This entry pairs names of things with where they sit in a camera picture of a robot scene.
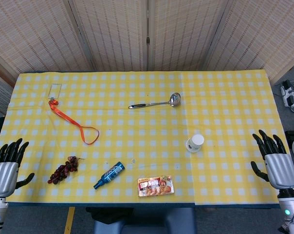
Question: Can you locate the yellow white checked tablecloth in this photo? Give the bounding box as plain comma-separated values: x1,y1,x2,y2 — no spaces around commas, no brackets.
180,70,288,206
0,72,195,204

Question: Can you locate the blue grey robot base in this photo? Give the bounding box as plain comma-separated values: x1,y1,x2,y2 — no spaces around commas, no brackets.
92,207,197,234

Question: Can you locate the clear plastic badge holder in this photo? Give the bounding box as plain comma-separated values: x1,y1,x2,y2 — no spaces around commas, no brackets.
49,83,63,99

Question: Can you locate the woven folding screen panel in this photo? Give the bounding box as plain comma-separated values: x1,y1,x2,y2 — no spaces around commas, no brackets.
69,0,150,72
0,0,95,81
204,0,294,86
147,0,235,71

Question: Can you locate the orange ribbon lanyard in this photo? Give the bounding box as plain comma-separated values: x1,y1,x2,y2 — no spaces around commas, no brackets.
48,98,100,145

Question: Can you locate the curry roux box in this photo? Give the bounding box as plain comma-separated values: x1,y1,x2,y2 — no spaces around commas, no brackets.
137,175,175,197

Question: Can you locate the wooden framed side panel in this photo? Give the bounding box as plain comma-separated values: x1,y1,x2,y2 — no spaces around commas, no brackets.
0,55,17,116

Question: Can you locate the blue spray bottle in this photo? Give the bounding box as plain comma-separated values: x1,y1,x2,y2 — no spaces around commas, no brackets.
93,161,126,191

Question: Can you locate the dark red grape bunch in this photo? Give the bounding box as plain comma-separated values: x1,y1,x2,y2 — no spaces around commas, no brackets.
47,156,85,185

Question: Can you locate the white power strip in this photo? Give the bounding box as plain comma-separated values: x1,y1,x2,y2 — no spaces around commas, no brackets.
280,79,294,108

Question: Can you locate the yellow floor tape strip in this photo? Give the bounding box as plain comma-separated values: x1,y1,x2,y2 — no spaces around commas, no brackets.
64,207,76,234

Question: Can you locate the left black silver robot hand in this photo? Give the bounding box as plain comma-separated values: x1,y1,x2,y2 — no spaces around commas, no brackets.
0,138,35,198

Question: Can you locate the steel ladle black handle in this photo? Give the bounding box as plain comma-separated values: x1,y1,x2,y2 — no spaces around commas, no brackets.
128,92,182,110

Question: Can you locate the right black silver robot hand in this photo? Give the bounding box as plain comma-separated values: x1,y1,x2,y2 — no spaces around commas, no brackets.
250,129,294,190

